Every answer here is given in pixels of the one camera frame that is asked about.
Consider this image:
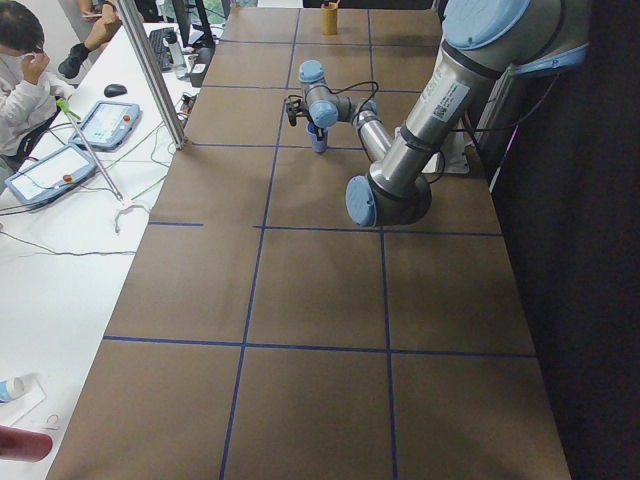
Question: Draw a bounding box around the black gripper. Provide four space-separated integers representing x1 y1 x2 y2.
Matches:
284 96 325 140

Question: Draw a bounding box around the blue ribbed plastic cup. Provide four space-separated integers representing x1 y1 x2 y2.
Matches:
306 122 328 154

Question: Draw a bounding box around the yellow bamboo cup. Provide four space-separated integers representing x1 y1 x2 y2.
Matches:
321 1 338 36

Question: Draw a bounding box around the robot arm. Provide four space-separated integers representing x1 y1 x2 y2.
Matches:
285 1 592 227

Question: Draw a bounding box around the clear water bottle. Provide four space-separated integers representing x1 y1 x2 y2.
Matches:
164 32 188 79

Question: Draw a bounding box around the black keyboard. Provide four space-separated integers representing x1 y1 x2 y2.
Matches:
148 28 175 72

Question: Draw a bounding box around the teach pendant far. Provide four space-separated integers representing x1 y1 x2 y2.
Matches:
79 100 141 152

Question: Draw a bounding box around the teach pendant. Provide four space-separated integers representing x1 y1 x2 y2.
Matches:
79 100 141 152
5 145 97 206

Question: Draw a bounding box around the black computer mouse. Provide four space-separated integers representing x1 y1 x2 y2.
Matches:
103 83 128 98

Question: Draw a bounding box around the teach pendant near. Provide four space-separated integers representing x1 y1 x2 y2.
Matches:
5 145 97 206

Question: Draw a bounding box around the reacher grabber tool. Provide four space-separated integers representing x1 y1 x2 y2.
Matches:
56 99 150 234

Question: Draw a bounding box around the person in white shirt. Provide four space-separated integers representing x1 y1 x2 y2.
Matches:
1 1 74 170

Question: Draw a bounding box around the white blue tube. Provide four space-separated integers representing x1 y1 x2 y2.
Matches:
0 377 26 404

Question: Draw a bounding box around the red cylinder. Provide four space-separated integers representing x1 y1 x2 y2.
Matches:
0 426 53 462

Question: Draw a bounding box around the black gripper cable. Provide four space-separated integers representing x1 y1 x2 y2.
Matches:
329 80 380 121

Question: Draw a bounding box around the white camera mast pedestal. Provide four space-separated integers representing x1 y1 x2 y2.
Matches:
422 132 469 175

